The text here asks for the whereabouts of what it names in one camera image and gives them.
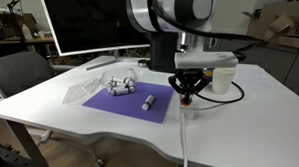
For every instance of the white cylinder with black band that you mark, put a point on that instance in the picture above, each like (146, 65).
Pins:
(148, 102)
(131, 87)
(116, 80)
(118, 91)
(128, 80)

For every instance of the black coffee machine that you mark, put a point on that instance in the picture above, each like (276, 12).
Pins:
(162, 50)

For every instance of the black perforated frame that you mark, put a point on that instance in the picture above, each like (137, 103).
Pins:
(3, 158)

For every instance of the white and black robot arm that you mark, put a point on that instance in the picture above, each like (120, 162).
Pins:
(172, 11)

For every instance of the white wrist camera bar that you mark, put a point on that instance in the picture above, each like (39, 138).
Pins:
(207, 60)

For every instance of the white power strip orange switch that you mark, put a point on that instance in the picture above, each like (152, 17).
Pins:
(187, 112)

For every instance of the grey office chair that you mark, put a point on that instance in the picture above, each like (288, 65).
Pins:
(16, 72)

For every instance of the brown cardboard box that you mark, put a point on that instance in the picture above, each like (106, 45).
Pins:
(278, 26)

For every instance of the large white-framed monitor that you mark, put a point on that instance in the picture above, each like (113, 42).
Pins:
(91, 18)

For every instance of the blue and yellow block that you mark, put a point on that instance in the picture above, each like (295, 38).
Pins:
(208, 76)

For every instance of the white monitor stand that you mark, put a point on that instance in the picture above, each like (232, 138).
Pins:
(103, 63)

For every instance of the grey cabinet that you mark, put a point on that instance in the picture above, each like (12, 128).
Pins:
(267, 64)

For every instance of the wooden background desk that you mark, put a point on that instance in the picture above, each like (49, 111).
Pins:
(31, 40)

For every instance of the white plastic bottle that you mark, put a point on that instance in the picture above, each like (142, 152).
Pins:
(26, 32)

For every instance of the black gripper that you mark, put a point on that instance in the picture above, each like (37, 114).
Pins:
(189, 74)

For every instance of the clear plastic container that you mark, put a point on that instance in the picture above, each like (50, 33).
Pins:
(121, 74)

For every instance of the white paper cup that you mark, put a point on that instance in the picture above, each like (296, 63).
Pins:
(222, 81)

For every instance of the dark table leg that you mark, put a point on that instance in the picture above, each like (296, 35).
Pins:
(24, 142)

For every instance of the purple mat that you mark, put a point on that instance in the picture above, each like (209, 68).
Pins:
(128, 104)

